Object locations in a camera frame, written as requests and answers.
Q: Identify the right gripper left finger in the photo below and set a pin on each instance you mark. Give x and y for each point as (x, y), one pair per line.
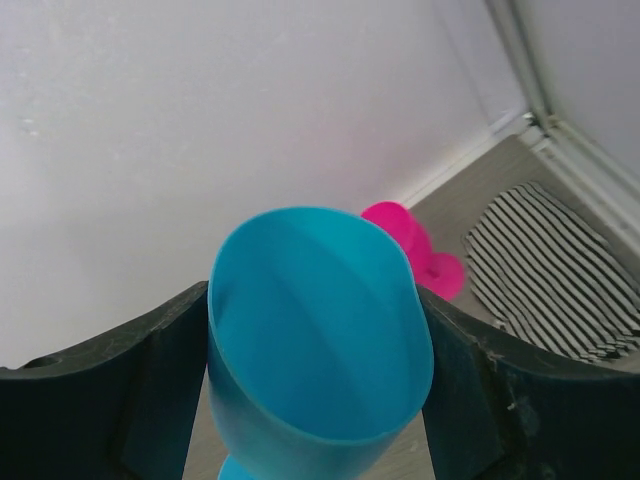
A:
(120, 405)

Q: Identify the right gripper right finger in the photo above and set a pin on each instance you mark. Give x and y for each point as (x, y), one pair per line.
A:
(501, 408)

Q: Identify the pink wine glass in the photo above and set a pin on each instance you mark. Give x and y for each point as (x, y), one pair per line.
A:
(440, 272)

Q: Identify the blue wine glass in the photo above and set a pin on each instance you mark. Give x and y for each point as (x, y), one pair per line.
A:
(319, 349)

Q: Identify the striped black white cloth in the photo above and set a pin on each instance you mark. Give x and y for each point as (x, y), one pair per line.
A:
(547, 278)

